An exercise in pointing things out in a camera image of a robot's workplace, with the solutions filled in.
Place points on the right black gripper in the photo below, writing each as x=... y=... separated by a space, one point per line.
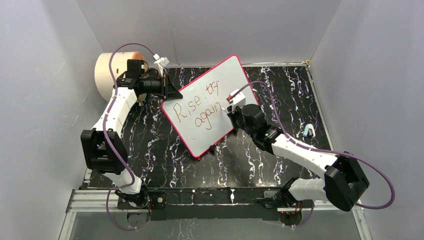
x=232 y=115

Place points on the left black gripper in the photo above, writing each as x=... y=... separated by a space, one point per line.
x=171 y=92

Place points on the pink framed whiteboard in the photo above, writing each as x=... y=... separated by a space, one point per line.
x=197 y=117

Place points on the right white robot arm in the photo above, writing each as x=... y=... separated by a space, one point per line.
x=341 y=179

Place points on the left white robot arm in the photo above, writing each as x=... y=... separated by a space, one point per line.
x=103 y=149

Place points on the black whiteboard stand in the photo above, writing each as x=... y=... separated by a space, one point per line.
x=212 y=149

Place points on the cream cylindrical drawer box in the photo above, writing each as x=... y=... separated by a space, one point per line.
x=102 y=76

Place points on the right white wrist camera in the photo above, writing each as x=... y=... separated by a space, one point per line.
x=235 y=99

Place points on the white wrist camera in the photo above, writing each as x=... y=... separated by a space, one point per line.
x=160 y=63
x=235 y=99

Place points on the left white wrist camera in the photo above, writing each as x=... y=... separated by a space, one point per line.
x=160 y=63

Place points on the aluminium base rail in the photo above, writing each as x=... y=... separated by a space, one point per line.
x=224 y=213

